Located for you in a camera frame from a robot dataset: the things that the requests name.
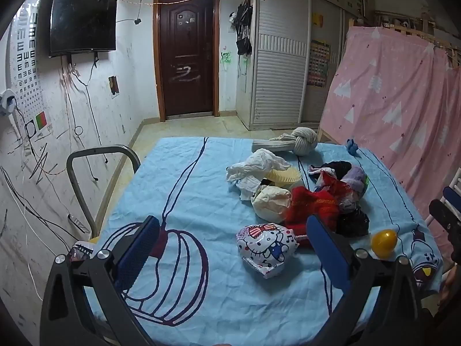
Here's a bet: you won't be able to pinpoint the pale yellow round hairbrush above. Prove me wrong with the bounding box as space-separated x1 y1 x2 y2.
264 166 302 188

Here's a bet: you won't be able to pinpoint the colourful wall chart poster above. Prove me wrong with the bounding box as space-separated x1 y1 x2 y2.
307 40 331 88

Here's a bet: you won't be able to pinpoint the cream paper ball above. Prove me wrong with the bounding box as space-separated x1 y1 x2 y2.
251 185 293 220

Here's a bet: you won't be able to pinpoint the white slatted wardrobe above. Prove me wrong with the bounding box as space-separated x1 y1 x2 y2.
247 0 346 130

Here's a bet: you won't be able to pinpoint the hanging black bags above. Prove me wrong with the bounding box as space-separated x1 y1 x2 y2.
230 0 253 56

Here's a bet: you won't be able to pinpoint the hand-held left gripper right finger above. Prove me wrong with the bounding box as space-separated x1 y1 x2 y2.
306 214 433 346

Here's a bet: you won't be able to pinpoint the white plastic bag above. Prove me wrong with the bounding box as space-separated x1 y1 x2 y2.
226 148 292 202

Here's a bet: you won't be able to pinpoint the red knit garment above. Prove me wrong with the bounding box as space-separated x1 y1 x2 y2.
283 171 352 247

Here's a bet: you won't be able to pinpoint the grey metal chair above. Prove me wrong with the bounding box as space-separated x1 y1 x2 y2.
67 145 141 241

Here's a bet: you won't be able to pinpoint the white wall device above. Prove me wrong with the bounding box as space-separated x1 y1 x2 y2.
0 88 18 116

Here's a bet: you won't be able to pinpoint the dark brown wooden door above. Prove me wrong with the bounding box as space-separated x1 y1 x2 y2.
153 0 221 122

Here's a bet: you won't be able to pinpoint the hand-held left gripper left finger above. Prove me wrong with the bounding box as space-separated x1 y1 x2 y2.
39 215 161 346

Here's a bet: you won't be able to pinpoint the pink tree print curtain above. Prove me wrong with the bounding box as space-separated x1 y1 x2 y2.
319 26 461 224

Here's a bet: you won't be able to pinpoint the white power strip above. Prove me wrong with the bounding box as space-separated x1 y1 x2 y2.
68 213 89 233

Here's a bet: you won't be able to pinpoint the cartoon cat foil packet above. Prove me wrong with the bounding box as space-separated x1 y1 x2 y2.
236 223 300 279

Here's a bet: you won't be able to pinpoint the purple wrapper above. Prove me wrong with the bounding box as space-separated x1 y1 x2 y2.
340 166 370 200

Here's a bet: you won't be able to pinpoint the person's right hand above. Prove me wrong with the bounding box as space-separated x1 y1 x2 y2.
437 272 461 307

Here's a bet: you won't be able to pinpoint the black wall cable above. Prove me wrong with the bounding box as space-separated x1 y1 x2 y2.
61 56 109 181

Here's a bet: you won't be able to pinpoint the eye test wall chart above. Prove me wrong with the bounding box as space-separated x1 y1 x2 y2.
11 11 53 141

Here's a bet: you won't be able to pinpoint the black wall television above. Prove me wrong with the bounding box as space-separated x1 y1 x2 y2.
48 0 118 58

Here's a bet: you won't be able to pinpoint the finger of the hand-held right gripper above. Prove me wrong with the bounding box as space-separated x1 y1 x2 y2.
428 187 461 232

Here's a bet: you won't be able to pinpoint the black plastic bag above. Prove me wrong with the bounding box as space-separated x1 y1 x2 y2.
335 207 370 238

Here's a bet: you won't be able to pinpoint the light blue printed cloth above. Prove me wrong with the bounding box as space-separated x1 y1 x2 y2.
84 137 443 346

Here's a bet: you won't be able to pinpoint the yellow plastic egg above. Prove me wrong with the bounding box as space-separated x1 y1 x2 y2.
371 229 398 260

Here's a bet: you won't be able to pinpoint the beige knotted knit scarf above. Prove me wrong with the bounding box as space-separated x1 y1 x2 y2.
251 127 319 157

